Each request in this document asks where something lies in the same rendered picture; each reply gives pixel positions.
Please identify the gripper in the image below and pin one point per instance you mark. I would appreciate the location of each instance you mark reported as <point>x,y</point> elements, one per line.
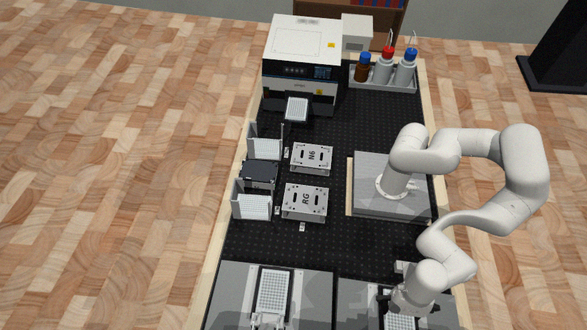
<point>399,305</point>

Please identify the red bottle cap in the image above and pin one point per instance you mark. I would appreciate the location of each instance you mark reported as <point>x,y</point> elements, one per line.
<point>388,52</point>

